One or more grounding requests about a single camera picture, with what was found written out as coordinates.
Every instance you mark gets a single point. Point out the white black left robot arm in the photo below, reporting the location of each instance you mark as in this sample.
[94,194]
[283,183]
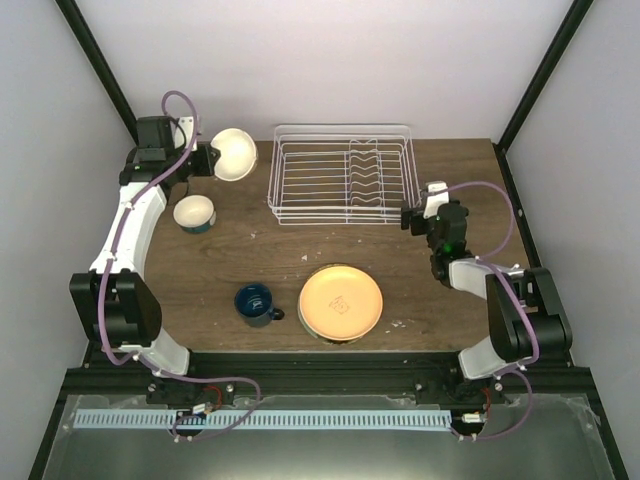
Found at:
[115,306]

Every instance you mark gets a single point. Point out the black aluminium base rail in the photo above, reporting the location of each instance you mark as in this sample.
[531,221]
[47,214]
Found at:
[425,377]

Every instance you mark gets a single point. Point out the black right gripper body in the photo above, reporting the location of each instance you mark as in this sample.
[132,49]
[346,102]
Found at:
[414,216]

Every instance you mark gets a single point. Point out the teal cup white interior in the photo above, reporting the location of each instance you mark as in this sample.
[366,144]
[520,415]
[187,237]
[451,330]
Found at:
[195,214]

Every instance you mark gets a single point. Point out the dark blue mug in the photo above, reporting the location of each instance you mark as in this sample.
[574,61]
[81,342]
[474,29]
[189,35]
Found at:
[254,304]

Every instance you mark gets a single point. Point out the metal sheet front panel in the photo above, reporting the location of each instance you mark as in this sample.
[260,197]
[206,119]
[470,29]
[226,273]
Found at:
[540,437]

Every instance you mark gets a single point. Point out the white wire dish rack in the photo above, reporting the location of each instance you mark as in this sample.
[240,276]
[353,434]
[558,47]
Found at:
[331,174]

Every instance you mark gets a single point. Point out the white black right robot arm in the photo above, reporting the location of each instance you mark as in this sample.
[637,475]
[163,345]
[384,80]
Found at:
[526,318]

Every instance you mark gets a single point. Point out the black left frame post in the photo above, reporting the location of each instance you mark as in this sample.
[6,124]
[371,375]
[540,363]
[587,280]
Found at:
[93,53]

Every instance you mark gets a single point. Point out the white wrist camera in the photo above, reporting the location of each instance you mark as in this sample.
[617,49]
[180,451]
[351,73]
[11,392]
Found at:
[184,131]
[436,194]

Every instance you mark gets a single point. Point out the light blue slotted cable duct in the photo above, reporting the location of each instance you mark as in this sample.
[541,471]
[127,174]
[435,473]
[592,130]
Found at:
[148,419]

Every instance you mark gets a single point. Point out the black right frame post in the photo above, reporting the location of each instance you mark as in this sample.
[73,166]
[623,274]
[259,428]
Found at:
[561,40]

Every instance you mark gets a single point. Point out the large cream ceramic bowl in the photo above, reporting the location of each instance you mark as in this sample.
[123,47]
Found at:
[238,154]

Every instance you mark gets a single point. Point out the green plate under orange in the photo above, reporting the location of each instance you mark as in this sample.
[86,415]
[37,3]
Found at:
[328,340]

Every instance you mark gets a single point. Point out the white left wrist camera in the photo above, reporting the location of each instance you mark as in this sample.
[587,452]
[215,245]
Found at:
[184,131]

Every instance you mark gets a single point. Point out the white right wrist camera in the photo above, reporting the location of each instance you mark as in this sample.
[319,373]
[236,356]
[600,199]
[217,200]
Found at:
[436,194]

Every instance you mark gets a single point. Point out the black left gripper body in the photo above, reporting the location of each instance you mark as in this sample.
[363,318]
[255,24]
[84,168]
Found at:
[203,168]

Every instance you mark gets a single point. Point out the black frame post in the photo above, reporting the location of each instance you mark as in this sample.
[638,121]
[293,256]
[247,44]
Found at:
[93,53]
[561,40]

